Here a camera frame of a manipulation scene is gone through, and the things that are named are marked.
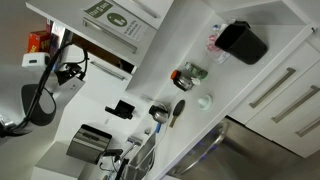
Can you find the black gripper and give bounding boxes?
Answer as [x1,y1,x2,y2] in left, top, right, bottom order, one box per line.
[56,62,84,82]

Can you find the white cabinet door with sign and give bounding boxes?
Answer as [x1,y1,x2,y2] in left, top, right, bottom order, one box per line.
[25,0,158,68]

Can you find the dark blue game box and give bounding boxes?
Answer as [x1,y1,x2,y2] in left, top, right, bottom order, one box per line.
[44,19,74,59]

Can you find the white box on wrist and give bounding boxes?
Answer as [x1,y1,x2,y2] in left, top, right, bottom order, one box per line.
[21,51,52,69]

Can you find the red board game box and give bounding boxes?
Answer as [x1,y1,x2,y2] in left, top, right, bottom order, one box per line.
[26,30,52,54]

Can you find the green stay safe sign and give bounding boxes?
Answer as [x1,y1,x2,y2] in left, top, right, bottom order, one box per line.
[83,0,149,43]

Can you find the silver toaster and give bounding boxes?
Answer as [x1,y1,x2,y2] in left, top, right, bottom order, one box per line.
[65,123,114,165]

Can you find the black bar-shaped item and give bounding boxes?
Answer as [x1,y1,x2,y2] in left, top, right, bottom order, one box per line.
[101,148,124,158]

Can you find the chrome faucet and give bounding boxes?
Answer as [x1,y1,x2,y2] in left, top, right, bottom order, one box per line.
[125,134,144,148]

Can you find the black metal ladle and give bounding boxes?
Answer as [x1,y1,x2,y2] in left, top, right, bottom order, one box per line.
[148,103,170,125]

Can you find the steel coffee pot orange lid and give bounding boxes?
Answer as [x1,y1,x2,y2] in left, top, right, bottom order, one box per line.
[170,68,195,93]

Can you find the stainless steel sink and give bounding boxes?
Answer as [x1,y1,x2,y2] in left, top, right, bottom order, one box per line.
[123,130,158,180]

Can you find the small white cup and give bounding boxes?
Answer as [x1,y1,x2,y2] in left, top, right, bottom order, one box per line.
[190,76,202,86]

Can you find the green and white packet box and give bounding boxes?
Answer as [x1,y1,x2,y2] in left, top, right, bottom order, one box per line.
[184,61,209,81]

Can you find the mint green round object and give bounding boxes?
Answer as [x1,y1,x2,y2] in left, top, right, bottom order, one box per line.
[196,93,214,112]

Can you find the pink sugar packets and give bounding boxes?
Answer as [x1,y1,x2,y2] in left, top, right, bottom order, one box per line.
[206,31,222,53]

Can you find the white sugar packets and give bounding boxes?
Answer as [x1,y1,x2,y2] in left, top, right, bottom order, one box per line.
[215,50,232,65]

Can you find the blue and white packets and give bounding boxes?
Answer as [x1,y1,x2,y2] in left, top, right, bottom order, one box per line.
[211,19,232,33]

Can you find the black landfill bin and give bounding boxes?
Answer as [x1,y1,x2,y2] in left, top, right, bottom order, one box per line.
[214,19,269,66]

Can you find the stainless steel undercounter appliance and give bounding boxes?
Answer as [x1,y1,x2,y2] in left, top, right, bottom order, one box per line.
[165,115,320,180]

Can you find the grey wrist mount block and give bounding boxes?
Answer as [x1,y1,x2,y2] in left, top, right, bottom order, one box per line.
[52,77,87,102]

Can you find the white wall cabinet carcass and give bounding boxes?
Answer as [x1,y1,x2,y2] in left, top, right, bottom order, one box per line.
[49,19,138,76]

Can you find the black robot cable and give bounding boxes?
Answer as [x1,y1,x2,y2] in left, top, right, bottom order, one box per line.
[0,41,90,138]

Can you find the black wall dispenser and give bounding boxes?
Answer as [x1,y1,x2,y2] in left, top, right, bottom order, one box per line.
[104,99,136,121]

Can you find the white drawer with bar handle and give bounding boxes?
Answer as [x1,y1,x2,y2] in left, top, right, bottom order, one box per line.
[245,59,320,141]
[271,96,320,159]
[228,39,320,127]

